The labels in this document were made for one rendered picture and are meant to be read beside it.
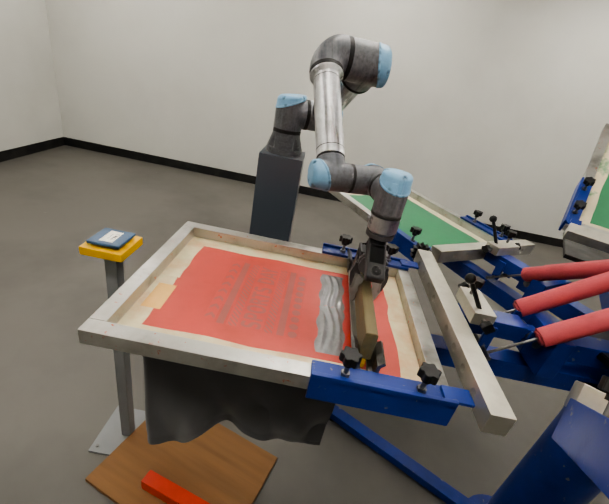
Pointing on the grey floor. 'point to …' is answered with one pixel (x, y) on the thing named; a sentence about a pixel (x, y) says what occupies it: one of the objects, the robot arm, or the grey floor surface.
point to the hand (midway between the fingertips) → (361, 299)
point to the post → (110, 435)
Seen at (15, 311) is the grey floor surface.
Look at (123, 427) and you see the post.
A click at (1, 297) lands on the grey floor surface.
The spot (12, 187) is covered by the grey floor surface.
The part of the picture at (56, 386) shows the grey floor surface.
